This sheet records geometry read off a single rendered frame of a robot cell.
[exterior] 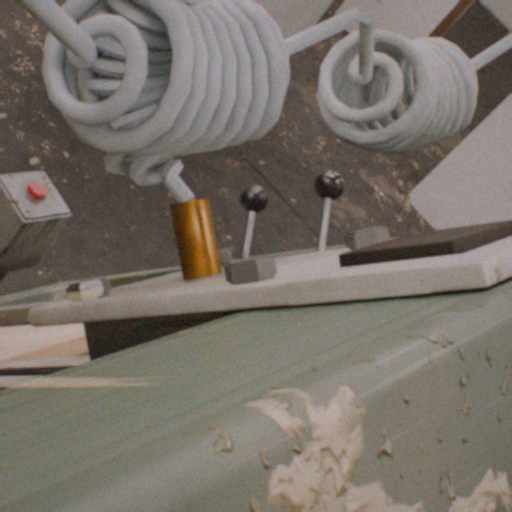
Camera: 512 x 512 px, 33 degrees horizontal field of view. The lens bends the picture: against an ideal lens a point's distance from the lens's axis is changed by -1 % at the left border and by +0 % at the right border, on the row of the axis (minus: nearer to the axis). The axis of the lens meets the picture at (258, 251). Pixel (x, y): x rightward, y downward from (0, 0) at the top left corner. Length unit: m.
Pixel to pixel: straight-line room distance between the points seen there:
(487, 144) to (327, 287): 4.43
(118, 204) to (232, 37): 3.05
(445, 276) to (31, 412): 0.11
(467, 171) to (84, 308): 4.44
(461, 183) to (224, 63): 4.45
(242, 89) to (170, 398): 0.19
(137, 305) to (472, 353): 0.14
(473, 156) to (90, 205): 2.21
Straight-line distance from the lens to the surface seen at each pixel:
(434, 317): 0.20
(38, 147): 3.38
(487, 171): 4.70
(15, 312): 1.43
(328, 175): 1.07
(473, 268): 0.23
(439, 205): 4.82
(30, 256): 1.81
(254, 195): 1.13
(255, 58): 0.34
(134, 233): 3.30
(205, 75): 0.31
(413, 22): 5.95
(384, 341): 0.18
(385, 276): 0.24
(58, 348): 1.01
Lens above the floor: 2.04
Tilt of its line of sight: 34 degrees down
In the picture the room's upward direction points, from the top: 43 degrees clockwise
